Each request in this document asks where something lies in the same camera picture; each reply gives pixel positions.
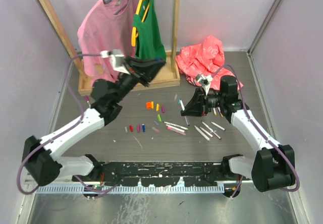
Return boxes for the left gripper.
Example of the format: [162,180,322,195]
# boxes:
[112,57,166,104]

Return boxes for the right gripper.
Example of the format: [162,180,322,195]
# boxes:
[181,88,225,118]

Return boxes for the brown marker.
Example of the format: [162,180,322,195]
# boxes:
[202,121,222,140]

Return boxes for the green capped marker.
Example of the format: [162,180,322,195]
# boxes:
[164,121,189,130]

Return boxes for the grey capped white marker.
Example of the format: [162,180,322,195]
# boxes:
[166,125,185,132]

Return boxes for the pink pen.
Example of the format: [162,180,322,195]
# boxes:
[167,127,186,136]

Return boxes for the red capped marker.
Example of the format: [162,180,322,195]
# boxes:
[199,127,213,138]

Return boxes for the green marker cap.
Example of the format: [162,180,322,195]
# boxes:
[157,114,162,122]

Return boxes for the orange highlighter cap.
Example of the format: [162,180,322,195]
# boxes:
[146,101,152,109]

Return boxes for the navy capped white marker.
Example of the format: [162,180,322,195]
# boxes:
[180,100,190,126]

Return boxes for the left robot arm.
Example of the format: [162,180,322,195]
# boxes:
[22,50,166,187]

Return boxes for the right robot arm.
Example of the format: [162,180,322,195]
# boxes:
[181,75,299,192]

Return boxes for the wooden clothes rack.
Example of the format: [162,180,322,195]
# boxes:
[38,0,180,96]

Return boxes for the green tank top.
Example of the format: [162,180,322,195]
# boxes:
[133,0,167,60]

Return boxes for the yellow hanger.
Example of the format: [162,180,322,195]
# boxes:
[131,0,150,47]

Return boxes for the coral printed cloth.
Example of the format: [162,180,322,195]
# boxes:
[176,35,244,92]

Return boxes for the pink t-shirt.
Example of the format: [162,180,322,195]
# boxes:
[77,0,140,88]

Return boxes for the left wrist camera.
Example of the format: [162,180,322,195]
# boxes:
[108,49,130,74]

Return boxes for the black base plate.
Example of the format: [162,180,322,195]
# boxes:
[80,162,240,187]

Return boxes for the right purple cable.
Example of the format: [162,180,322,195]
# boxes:
[211,64,301,197]

